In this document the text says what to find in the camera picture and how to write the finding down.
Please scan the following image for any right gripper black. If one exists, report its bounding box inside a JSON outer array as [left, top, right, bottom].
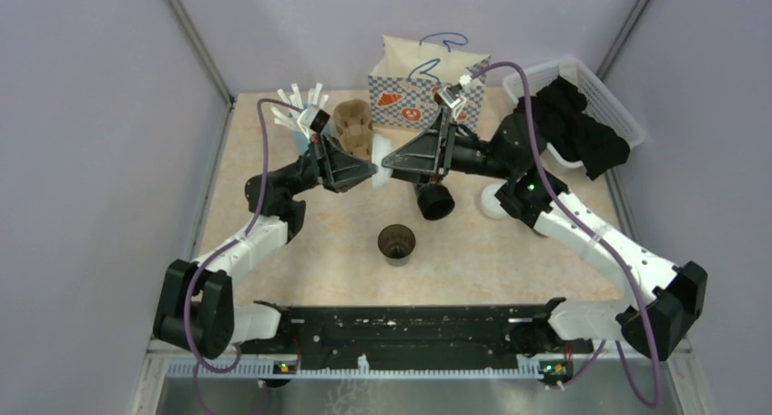
[[381, 107, 514, 188]]

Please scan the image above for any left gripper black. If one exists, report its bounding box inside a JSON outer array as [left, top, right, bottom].
[[278, 132, 380, 197]]

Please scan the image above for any stack of black cups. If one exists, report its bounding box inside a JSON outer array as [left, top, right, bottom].
[[413, 184, 455, 221]]

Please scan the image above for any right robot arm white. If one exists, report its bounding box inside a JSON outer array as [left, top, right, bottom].
[[372, 110, 707, 361]]

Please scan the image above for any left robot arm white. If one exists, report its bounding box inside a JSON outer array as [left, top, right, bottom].
[[152, 134, 378, 359]]

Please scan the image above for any checkered paper takeout bag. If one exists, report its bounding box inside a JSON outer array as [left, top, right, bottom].
[[368, 32, 491, 130]]

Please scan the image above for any blue straw holder cup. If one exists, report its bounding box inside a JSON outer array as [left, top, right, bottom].
[[292, 131, 310, 155]]

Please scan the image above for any cardboard cup carrier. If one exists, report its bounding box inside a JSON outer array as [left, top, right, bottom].
[[333, 99, 374, 160]]

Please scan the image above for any stack of white lids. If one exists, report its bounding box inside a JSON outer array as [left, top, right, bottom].
[[480, 184, 509, 220]]

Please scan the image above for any black cloth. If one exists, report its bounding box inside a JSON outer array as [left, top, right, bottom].
[[531, 76, 631, 180]]

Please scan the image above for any white plastic basket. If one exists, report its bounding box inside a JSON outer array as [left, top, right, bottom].
[[524, 58, 645, 180]]

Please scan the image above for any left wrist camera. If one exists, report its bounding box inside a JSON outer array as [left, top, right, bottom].
[[296, 105, 330, 140]]

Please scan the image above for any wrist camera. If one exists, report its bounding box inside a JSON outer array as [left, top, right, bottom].
[[434, 75, 474, 119], [296, 105, 330, 140]]

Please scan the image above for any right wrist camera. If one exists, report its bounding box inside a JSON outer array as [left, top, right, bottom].
[[434, 75, 474, 119]]

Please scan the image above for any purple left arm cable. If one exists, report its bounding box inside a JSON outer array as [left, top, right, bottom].
[[182, 97, 309, 415]]

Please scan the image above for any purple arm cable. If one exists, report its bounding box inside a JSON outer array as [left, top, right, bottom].
[[182, 97, 309, 415], [470, 61, 665, 409]]

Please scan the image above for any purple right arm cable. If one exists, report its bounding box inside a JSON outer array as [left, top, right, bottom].
[[470, 61, 665, 409]]

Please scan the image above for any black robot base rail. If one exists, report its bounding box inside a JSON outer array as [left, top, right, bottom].
[[240, 300, 594, 372]]

